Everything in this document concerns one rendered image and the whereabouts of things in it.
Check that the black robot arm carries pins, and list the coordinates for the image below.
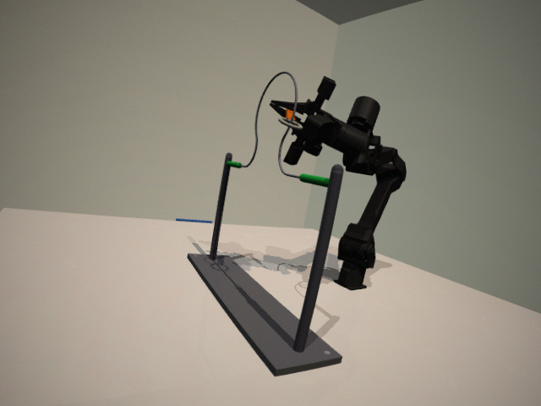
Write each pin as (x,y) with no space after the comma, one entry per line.
(356,246)

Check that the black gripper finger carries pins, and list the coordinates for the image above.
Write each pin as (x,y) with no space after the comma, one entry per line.
(301,106)
(283,113)

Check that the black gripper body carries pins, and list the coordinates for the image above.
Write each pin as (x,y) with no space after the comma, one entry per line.
(324,92)

